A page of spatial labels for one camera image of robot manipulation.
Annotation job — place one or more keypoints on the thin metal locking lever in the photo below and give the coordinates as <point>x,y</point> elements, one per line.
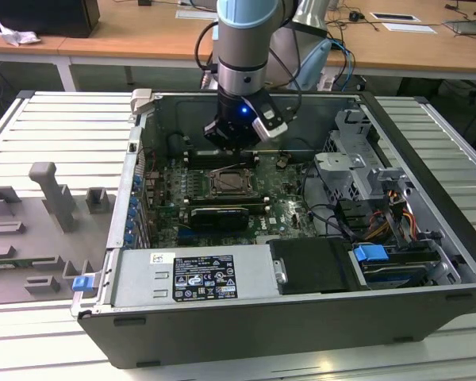
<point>229,167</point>

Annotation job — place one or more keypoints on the silver topped CPU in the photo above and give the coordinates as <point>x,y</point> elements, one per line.
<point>230,182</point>

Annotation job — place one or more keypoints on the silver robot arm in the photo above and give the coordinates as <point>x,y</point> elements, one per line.
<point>242,39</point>

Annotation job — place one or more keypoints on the CPU socket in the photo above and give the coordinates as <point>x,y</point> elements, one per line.
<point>234,195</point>

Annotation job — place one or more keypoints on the blue slot clip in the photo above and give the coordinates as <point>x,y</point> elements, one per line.
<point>134,203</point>
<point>132,214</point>
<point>137,182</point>
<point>129,238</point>
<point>130,226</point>

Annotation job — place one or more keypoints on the round coin battery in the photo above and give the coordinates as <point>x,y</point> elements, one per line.
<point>282,161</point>

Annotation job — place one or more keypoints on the black graphics card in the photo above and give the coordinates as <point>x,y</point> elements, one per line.
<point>218,220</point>

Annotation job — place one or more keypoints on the green motherboard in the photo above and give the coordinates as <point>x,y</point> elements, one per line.
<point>285,206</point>

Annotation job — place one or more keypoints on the silver rear port block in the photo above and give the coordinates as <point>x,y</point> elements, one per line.
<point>152,190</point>

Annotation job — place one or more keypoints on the silver perforated drive cage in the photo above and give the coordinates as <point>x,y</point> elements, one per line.
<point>341,174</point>

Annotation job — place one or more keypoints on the wooden desk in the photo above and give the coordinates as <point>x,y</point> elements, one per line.
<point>24,49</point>
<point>143,39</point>

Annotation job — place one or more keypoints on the black air shroud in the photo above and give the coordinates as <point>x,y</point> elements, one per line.
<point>313,266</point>

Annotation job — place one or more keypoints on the black computer mouse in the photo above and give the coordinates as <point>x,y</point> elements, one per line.
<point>356,16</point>

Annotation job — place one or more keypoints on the silver power supply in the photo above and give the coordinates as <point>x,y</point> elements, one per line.
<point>143,278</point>

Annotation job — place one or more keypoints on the blue disk carrier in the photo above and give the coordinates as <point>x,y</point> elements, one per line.
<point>369,253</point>

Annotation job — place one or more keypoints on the white paper sheet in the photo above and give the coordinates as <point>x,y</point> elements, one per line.
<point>408,28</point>

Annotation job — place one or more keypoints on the black PC case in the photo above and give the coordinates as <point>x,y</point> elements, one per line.
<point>262,337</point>

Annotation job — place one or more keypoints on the blue case latch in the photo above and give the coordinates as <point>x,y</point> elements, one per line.
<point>82,284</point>

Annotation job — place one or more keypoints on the black computer tower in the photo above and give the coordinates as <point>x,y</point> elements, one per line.
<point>43,16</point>

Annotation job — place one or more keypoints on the black disk drive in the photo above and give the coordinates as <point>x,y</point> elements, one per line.
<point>396,274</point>

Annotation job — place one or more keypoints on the gray parts rack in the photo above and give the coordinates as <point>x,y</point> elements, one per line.
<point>35,238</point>

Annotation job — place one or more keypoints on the crumpled white paper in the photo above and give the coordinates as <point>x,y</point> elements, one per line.
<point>18,36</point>

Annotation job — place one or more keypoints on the green RAM stick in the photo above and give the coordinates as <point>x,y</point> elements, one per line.
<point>20,262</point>

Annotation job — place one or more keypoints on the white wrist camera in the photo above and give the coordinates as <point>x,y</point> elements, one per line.
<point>269,129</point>

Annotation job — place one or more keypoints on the silver latch bracket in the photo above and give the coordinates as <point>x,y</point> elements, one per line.
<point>279,272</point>

